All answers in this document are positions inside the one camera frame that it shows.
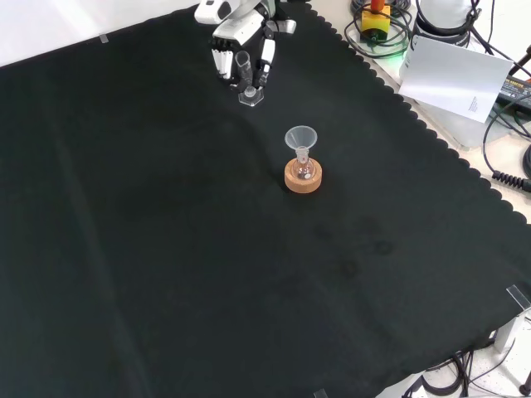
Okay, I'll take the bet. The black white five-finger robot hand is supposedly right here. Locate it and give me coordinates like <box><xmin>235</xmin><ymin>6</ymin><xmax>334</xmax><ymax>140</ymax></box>
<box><xmin>193</xmin><ymin>0</ymin><xmax>298</xmax><ymax>92</ymax></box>

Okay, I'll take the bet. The clear glass graduated cylinder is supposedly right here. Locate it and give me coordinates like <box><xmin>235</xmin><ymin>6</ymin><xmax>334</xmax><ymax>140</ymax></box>
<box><xmin>234</xmin><ymin>50</ymin><xmax>266</xmax><ymax>109</ymax></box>

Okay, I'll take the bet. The clear glass round-bottom flask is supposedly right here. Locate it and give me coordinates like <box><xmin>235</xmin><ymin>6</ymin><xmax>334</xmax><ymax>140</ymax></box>
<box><xmin>291</xmin><ymin>153</ymin><xmax>315</xmax><ymax>182</ymax></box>

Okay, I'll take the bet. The clear plastic funnel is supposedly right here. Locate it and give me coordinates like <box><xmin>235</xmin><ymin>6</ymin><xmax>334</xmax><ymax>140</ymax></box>
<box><xmin>284</xmin><ymin>126</ymin><xmax>319</xmax><ymax>161</ymax></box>

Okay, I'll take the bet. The yellow stop button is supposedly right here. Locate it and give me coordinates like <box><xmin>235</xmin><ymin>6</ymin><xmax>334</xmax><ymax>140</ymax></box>
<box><xmin>359</xmin><ymin>0</ymin><xmax>392</xmax><ymax>45</ymax></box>

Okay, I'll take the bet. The black bench cloth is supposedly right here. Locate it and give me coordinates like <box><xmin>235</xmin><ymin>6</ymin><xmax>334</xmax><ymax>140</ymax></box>
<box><xmin>0</xmin><ymin>3</ymin><xmax>531</xmax><ymax>398</ymax></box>

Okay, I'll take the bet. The pale board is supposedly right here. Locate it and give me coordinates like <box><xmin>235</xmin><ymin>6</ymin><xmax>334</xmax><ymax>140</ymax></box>
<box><xmin>397</xmin><ymin>34</ymin><xmax>515</xmax><ymax>124</ymax></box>

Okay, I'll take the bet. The black power adapter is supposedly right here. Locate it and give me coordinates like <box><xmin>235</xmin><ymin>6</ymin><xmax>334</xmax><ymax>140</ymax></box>
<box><xmin>496</xmin><ymin>75</ymin><xmax>531</xmax><ymax>107</ymax></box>

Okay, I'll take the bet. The clear tape piece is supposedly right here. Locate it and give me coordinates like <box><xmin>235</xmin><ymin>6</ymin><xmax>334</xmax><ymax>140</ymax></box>
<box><xmin>505</xmin><ymin>284</ymin><xmax>531</xmax><ymax>311</ymax></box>

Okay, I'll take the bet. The black cable loop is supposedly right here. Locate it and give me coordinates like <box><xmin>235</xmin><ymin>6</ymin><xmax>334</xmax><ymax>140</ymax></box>
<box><xmin>343</xmin><ymin>0</ymin><xmax>417</xmax><ymax>60</ymax></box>

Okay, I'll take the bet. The brown cork ring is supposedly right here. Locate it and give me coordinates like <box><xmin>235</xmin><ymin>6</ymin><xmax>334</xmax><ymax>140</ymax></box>
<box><xmin>284</xmin><ymin>159</ymin><xmax>324</xmax><ymax>195</ymax></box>

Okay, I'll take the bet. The black coiled cable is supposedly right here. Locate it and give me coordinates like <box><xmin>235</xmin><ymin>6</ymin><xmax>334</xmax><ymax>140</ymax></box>
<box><xmin>480</xmin><ymin>103</ymin><xmax>531</xmax><ymax>192</ymax></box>

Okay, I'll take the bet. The white metal bracket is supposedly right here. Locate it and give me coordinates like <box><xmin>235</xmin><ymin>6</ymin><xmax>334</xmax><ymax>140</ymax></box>
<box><xmin>492</xmin><ymin>308</ymin><xmax>531</xmax><ymax>354</ymax></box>

